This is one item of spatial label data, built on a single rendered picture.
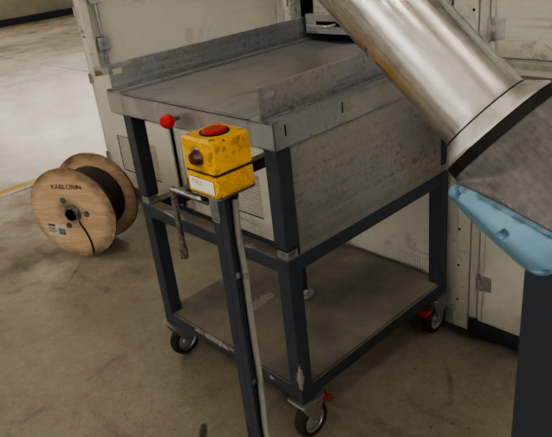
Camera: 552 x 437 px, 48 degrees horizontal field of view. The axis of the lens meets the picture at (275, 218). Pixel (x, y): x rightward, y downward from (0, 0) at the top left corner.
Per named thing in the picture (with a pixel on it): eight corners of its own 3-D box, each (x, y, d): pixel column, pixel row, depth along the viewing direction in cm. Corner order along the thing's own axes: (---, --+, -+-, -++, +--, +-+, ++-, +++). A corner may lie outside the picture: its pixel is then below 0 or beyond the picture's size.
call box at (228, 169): (219, 203, 98) (210, 141, 93) (189, 192, 103) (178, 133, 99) (256, 185, 102) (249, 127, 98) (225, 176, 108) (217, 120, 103)
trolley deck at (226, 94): (276, 153, 119) (272, 122, 117) (110, 112, 161) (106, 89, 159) (462, 74, 160) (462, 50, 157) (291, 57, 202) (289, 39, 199)
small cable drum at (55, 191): (147, 235, 275) (129, 151, 258) (123, 259, 256) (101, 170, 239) (71, 231, 287) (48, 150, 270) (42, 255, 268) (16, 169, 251)
